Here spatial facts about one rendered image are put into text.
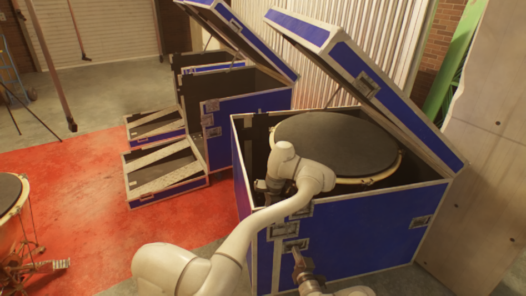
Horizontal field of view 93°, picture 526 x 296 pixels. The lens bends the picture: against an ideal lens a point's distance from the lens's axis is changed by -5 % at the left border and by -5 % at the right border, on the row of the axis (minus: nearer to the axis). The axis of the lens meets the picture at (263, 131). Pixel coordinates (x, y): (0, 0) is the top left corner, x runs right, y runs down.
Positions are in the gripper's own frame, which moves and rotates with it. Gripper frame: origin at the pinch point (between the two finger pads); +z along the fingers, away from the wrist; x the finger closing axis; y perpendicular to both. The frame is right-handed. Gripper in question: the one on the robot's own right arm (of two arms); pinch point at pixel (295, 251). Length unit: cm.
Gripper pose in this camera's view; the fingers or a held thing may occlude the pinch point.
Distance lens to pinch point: 139.6
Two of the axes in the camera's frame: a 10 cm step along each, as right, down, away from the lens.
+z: -2.0, -4.9, 8.5
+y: -9.2, -1.9, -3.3
